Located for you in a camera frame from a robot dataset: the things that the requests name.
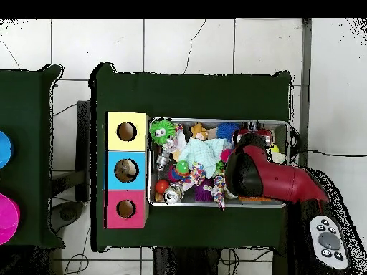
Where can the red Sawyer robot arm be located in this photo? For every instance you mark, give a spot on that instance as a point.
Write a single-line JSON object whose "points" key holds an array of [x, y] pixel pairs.
{"points": [[272, 177]]}

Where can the silver mesh bin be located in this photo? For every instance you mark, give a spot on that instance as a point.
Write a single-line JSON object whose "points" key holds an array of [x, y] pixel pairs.
{"points": [[186, 204]]}

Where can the wooden box with three holes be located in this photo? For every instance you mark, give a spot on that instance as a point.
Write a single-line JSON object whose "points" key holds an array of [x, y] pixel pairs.
{"points": [[113, 143]]}

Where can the blue spiky ball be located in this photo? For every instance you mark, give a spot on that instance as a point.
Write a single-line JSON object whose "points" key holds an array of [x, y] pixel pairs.
{"points": [[226, 130]]}

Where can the multicolour spiky caterpillar toy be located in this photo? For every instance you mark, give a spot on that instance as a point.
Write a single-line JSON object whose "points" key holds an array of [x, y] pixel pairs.
{"points": [[225, 155]]}

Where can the mint knitted cloth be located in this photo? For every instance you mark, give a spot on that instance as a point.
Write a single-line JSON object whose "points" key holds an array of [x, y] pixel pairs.
{"points": [[203, 151]]}

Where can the brown teddy bear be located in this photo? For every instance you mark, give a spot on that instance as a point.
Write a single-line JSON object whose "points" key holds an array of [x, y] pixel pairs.
{"points": [[197, 132]]}

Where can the dark green table cloth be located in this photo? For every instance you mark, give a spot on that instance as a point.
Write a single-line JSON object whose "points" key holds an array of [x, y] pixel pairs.
{"points": [[189, 94], [25, 100]]}

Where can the purple spiky toy with eyes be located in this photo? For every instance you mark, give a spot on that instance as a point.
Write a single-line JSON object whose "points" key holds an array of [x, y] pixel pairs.
{"points": [[202, 190]]}

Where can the green spiky toy with eyes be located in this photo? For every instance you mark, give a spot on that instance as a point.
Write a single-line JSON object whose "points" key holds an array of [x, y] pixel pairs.
{"points": [[165, 127]]}

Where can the crushed silver can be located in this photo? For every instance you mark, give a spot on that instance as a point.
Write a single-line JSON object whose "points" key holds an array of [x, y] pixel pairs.
{"points": [[173, 194]]}

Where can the orange ball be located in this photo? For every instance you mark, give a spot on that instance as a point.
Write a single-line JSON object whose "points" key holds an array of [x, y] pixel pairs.
{"points": [[162, 186]]}

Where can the blue bowl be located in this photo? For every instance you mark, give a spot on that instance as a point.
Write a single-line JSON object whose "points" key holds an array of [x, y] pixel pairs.
{"points": [[5, 150]]}

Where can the pink bowl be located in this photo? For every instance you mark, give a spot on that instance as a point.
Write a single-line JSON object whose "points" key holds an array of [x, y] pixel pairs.
{"points": [[8, 217]]}

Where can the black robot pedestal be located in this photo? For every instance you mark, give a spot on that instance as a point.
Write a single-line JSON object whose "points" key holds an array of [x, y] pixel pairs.
{"points": [[186, 263]]}

